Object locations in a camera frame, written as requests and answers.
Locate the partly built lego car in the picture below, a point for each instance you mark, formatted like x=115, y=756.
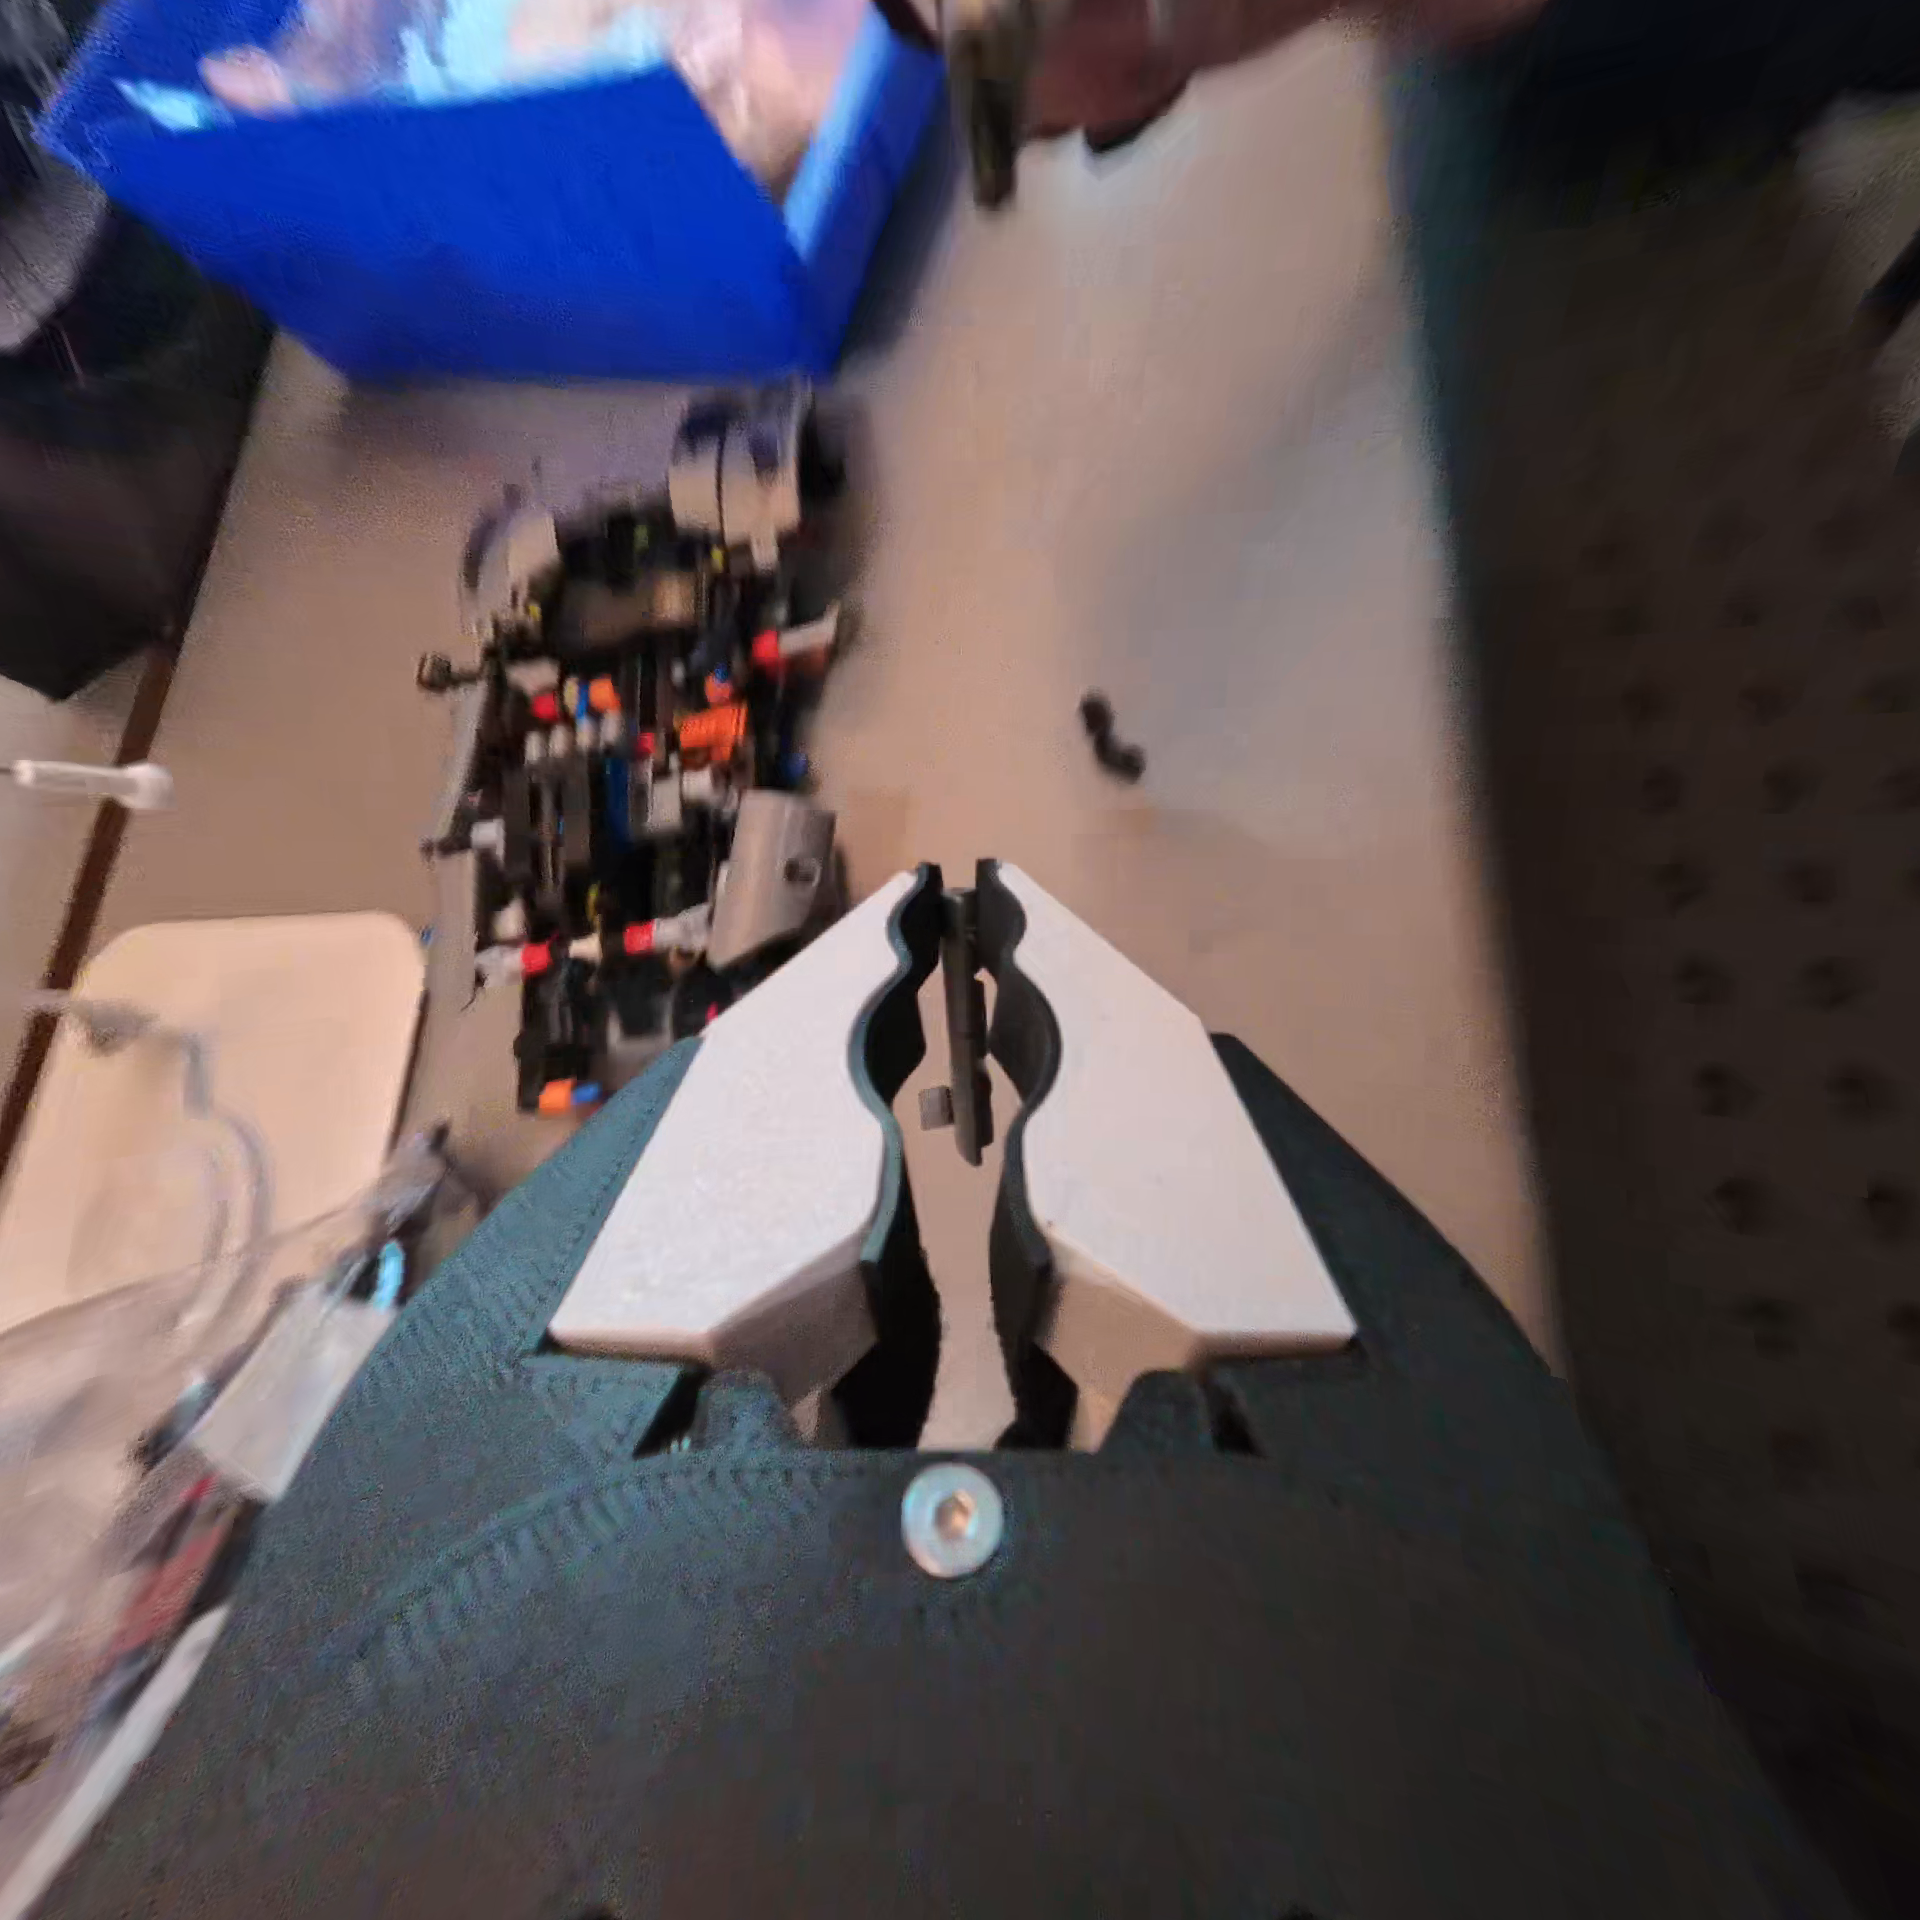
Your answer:
x=629, y=750

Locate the black dotted edge pad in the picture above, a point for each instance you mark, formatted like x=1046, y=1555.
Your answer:
x=1725, y=902

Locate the clear bag of grey parts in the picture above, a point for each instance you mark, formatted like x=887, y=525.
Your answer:
x=149, y=1425

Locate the short black lego liftarm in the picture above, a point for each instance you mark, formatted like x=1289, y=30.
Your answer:
x=1114, y=739

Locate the black studded lego plate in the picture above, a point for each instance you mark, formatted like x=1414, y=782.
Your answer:
x=965, y=1037

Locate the blue plastic bin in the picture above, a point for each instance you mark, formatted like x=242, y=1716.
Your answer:
x=523, y=254

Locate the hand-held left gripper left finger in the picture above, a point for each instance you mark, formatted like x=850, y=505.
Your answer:
x=720, y=1201

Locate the white wooden book stand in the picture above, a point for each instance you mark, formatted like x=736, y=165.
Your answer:
x=270, y=1050

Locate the crumpled clear plastic bag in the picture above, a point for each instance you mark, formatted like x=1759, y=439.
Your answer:
x=495, y=44

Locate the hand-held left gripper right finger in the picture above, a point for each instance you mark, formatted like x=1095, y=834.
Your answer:
x=1185, y=1201

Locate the person's right hand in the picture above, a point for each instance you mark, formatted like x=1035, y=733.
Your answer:
x=1201, y=44

